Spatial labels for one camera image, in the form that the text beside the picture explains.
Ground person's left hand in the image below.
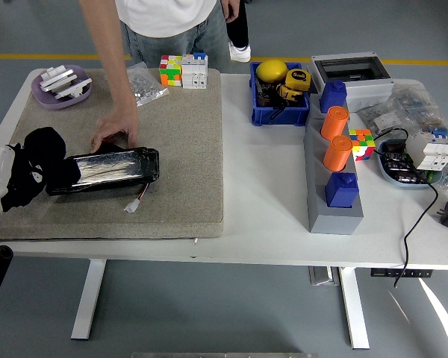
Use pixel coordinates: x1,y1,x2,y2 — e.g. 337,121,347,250
221,0,240,24

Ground person's right hand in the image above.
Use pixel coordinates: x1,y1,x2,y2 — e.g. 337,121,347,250
90,106,140,154

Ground black rag with white print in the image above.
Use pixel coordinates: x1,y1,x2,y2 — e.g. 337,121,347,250
0,126,81,213

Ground black tape-wrapped panel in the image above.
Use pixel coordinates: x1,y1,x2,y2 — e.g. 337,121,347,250
44,146,161,197

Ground black desk control panel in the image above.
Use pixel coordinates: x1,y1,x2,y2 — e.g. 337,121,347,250
370,268,433,278

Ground bystander's legs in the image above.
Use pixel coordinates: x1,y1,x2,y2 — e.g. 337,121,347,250
226,0,250,49

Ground clear bag of metal nuts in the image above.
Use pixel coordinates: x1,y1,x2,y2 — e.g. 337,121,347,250
126,62,170,108

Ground white sneaker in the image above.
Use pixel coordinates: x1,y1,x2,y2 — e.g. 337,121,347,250
228,42,252,63

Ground grey-brown mat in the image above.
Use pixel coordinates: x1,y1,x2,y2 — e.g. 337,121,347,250
0,68,225,242

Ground person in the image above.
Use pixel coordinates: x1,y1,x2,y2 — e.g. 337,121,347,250
78,0,242,154

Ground orange green yellow puzzle cube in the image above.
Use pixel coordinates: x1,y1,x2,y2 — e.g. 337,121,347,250
158,54,183,87

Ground yellow lemon-shaped ball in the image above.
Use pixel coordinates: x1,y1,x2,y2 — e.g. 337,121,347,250
255,59,289,84

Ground purple oval tray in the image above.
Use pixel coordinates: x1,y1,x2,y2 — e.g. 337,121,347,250
31,65,93,111

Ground white breaker stack blue clips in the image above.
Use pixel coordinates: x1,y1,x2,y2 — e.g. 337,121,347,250
181,51,209,90

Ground dark small hardware pile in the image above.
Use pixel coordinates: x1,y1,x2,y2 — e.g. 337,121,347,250
256,79,284,109

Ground round yellow tape measure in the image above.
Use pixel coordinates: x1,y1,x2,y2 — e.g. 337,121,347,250
284,68,312,92

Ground yellow black tape measure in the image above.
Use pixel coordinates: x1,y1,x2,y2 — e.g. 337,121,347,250
276,84,303,102

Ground blue plastic bin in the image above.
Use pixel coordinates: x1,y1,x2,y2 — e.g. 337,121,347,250
249,61,311,128

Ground blue square block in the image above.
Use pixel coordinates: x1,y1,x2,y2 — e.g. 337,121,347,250
319,80,347,114
324,172,360,209

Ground orange cylinder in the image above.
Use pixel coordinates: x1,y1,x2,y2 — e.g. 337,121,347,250
320,105,350,139
322,135,353,172

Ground white table leg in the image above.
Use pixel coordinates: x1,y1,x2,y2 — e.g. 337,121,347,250
339,266,370,351
70,259,108,340

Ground clear bag with white labels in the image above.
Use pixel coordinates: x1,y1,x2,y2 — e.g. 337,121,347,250
356,105,406,137

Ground multicolour rubik cube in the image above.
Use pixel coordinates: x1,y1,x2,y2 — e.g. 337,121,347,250
347,128,376,162

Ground large clear bag of parts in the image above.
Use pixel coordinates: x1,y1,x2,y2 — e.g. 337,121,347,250
388,81,448,137

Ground black electronic modules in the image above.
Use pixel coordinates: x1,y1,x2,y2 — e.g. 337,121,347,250
381,140,432,183

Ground light blue oval tray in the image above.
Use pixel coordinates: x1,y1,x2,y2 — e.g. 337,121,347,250
375,138,447,190

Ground grey stepped block holder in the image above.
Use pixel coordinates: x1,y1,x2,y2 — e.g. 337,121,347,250
303,92,364,236

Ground large white circuit breaker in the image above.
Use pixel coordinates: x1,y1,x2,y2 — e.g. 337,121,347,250
405,126,448,172

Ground silver under-table motor box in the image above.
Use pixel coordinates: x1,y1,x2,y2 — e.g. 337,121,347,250
308,266,340,287

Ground white metal bracket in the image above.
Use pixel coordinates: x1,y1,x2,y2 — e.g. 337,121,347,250
46,65,69,81
40,72,79,93
53,78,93,102

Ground panel wires with white connector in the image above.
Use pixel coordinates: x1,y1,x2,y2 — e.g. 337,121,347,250
123,183,150,214

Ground grey electrical enclosure box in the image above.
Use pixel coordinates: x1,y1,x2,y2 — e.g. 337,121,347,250
308,51,393,113

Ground black power cord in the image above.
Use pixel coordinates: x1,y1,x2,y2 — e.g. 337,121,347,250
373,128,448,289

